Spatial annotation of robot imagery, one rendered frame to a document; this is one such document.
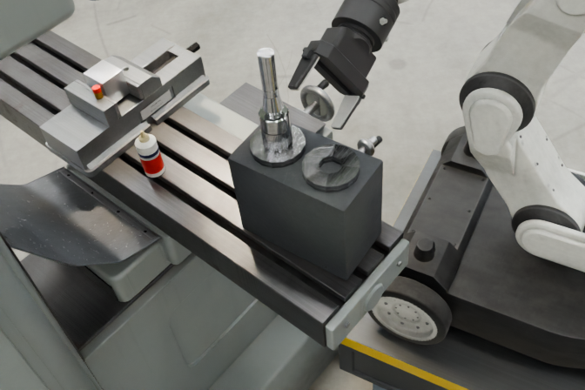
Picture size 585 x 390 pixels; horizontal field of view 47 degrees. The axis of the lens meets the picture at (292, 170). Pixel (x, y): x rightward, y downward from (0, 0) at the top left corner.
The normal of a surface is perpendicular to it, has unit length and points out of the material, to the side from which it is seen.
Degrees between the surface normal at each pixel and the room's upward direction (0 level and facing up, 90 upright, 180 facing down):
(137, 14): 0
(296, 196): 90
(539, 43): 90
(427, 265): 0
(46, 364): 89
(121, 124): 90
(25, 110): 0
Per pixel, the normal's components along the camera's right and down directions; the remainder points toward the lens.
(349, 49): 0.61, 0.11
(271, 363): -0.08, -0.67
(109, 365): 0.76, 0.44
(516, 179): -0.47, 0.68
